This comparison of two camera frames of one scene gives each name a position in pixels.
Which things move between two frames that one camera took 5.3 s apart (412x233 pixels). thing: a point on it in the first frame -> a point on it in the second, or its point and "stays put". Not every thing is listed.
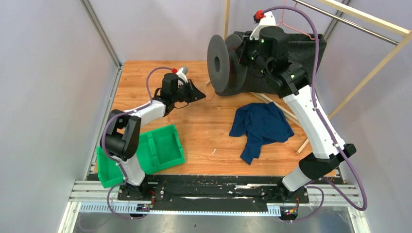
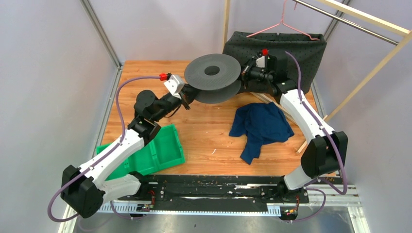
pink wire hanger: [282, 23] stays put
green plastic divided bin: [158, 149] stays put
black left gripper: [194, 94] stays put
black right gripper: [246, 42] -> [246, 72]
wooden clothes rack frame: [345, 10] stays put
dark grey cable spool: [226, 73] -> [217, 76]
